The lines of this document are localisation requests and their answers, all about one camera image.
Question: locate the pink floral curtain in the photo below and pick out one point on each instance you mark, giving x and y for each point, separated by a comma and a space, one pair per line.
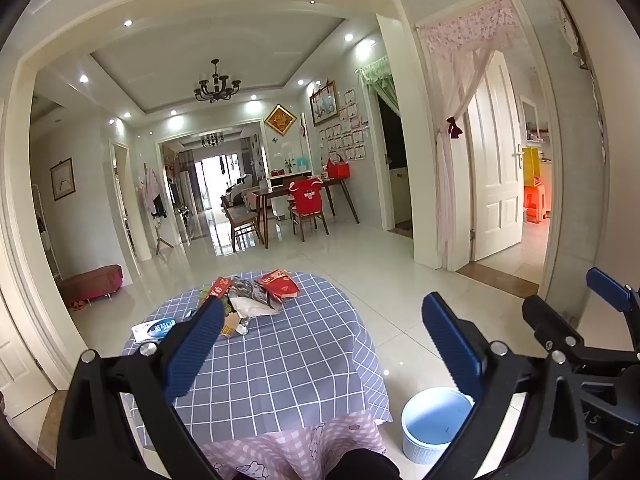
445, 185

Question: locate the wooden framed wall picture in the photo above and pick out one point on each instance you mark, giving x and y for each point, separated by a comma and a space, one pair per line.
324, 104

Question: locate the wooden dining table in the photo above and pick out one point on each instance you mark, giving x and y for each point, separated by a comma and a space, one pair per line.
280, 192

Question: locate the brown yellow wrapper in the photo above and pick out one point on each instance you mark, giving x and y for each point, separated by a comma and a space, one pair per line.
231, 326

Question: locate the yellow hanging cloth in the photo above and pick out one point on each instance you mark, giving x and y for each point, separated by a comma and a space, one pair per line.
531, 167

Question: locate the white panelled door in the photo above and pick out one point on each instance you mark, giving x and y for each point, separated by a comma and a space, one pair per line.
495, 170

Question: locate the light blue plastic bucket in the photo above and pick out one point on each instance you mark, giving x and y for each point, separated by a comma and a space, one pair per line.
430, 422

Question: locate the light blue box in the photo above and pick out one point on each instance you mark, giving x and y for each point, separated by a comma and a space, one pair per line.
302, 163

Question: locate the pink checked blanket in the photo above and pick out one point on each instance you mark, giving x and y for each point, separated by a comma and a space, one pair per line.
300, 440

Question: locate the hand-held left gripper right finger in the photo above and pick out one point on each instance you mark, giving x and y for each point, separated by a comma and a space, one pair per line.
452, 347

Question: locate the red diamond wall decoration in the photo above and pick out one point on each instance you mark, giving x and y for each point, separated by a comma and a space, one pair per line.
281, 120

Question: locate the blue white mask packet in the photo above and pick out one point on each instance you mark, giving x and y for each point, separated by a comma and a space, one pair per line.
157, 331

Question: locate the group of wall certificates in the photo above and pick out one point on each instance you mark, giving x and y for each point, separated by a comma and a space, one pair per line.
345, 130

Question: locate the white paper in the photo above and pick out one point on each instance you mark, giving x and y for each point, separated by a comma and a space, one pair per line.
252, 306

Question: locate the small red packet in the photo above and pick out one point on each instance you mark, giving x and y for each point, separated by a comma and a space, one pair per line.
220, 288

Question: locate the red chair cover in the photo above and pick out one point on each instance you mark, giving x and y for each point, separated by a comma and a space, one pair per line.
306, 197

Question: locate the grey checked tablecloth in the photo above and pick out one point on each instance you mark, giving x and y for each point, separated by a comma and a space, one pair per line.
285, 360

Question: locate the large black chandelier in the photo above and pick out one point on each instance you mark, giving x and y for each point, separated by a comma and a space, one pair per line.
216, 86

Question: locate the dark framed wall picture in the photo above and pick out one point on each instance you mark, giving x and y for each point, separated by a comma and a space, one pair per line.
62, 180

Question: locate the coat rack with clothes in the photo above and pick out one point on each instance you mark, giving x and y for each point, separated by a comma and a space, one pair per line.
150, 190

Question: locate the group of ceiling spotlights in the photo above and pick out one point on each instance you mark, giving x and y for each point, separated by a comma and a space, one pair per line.
126, 23

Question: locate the dark red curtain bow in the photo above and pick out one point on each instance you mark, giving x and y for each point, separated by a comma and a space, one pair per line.
455, 129

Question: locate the red snack packet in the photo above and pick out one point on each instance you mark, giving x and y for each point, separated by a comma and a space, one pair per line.
280, 285

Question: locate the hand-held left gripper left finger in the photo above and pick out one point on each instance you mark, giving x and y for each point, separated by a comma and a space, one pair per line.
195, 347

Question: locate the small black chandelier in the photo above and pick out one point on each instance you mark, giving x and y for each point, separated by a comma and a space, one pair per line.
212, 140

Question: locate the wooden chair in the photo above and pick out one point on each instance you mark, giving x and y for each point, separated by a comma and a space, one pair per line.
242, 217
312, 220

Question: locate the green curtain valance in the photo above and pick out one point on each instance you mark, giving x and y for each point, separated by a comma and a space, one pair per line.
380, 75

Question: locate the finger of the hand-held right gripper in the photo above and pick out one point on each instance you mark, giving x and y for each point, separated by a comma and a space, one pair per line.
607, 287
552, 322

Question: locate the dark red upholstered bench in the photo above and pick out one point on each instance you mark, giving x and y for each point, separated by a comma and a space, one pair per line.
92, 280

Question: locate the orange plastic stool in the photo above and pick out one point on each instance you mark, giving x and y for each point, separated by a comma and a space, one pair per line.
536, 205

